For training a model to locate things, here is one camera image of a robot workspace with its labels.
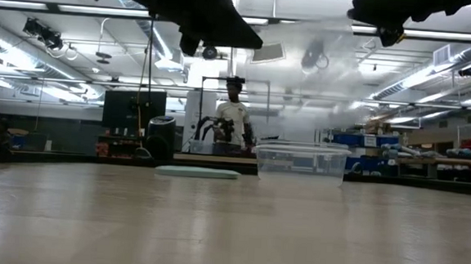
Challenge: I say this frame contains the black aluminium table frame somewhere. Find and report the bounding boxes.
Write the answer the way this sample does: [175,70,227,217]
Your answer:
[0,145,471,197]

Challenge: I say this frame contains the round black fixture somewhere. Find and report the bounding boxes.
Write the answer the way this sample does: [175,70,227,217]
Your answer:
[200,45,219,62]

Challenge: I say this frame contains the black monitor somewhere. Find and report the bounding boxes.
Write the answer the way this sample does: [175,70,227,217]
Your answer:
[101,87,168,132]

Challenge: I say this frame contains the blue storage bins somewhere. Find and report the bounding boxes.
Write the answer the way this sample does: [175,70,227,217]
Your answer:
[330,132,401,175]

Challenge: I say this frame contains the light blue container lid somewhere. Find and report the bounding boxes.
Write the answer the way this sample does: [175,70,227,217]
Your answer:
[154,163,241,181]

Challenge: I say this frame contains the clear plastic food container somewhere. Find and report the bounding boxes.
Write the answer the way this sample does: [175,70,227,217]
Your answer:
[251,137,353,188]

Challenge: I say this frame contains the clear plastic zip bag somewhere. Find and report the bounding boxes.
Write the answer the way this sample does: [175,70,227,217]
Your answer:
[240,13,369,151]

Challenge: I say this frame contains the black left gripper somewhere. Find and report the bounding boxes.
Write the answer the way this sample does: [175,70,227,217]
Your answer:
[141,0,267,61]

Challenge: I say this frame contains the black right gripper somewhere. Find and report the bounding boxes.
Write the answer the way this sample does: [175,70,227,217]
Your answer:
[345,0,445,52]

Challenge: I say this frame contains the ceiling vent panel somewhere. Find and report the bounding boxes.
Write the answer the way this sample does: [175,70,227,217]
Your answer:
[250,41,287,66]

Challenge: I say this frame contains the black ceiling projector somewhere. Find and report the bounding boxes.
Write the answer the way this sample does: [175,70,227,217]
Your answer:
[21,16,66,51]

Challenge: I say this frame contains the wooden workbench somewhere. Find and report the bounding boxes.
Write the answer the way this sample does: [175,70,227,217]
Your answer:
[397,154,471,169]

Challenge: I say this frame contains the white cabinet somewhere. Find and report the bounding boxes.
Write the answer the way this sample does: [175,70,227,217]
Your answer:
[182,90,218,154]

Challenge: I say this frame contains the person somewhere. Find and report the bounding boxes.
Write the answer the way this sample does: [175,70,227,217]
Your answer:
[210,78,260,158]

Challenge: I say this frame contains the white vent grille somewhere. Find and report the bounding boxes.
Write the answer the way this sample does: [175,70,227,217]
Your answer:
[432,43,455,69]

